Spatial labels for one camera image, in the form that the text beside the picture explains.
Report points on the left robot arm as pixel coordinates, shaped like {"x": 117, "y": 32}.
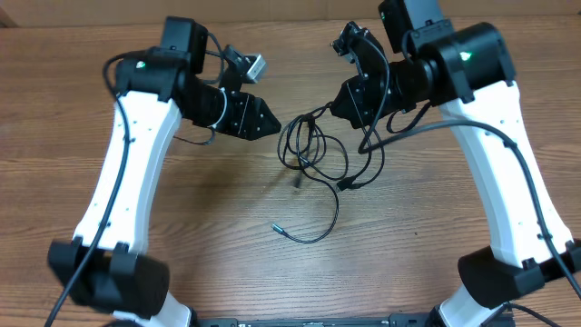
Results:
{"x": 105, "y": 266}

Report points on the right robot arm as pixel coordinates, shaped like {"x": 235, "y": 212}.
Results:
{"x": 469, "y": 76}

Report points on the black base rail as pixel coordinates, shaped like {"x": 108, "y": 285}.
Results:
{"x": 313, "y": 321}

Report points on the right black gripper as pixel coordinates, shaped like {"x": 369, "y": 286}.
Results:
{"x": 356, "y": 96}

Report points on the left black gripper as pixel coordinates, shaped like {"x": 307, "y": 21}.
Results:
{"x": 249, "y": 123}

